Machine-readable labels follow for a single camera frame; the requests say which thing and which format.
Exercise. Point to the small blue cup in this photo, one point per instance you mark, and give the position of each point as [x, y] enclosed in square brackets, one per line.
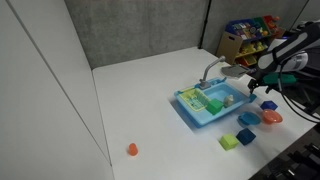
[253, 98]

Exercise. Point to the black office chair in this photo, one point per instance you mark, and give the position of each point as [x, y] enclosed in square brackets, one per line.
[308, 90]

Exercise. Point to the wooden toy shelf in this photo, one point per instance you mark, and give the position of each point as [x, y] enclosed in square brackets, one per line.
[229, 43]

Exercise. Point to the gray toy faucet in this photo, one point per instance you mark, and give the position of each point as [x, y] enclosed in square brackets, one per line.
[209, 69]

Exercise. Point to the lime green hollow cube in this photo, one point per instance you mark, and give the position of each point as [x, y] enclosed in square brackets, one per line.
[229, 141]

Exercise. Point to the red toy bin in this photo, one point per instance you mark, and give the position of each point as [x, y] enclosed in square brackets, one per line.
[269, 20]

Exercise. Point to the gray flat plate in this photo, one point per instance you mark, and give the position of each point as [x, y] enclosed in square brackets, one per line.
[235, 70]

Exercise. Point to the yellow dish rack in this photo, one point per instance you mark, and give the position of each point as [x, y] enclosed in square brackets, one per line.
[194, 99]

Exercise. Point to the black floor equipment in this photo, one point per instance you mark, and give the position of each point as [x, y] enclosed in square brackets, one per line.
[305, 161]

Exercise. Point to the blue toy bin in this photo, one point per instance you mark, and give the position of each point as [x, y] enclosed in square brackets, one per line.
[240, 29]

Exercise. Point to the orange bowl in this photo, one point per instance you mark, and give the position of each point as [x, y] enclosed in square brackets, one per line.
[271, 116]

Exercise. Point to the dark blue cube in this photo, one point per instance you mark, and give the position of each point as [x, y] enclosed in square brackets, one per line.
[246, 136]

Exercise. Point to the green toy bin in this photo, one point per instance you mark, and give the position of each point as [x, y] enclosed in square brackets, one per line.
[259, 23]

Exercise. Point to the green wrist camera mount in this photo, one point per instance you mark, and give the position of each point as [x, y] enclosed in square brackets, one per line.
[279, 78]

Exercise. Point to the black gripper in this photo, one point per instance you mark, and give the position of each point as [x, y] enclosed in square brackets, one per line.
[259, 80]

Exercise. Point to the small beige plastic toy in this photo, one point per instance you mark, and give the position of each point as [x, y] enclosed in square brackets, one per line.
[229, 100]

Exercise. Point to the small orange cup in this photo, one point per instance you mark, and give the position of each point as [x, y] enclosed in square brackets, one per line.
[133, 149]

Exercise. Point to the blue bowl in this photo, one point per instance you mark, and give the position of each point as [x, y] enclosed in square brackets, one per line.
[249, 118]

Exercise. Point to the dark blue block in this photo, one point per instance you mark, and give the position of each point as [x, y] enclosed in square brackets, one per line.
[268, 105]

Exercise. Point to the green cube with flat faces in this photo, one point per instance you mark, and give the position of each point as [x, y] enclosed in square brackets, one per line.
[214, 106]

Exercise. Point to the light blue toy sink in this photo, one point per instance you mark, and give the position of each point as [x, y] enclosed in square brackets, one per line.
[230, 91]

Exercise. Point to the yellow toy bin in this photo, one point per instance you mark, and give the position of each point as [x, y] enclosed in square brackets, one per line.
[248, 50]

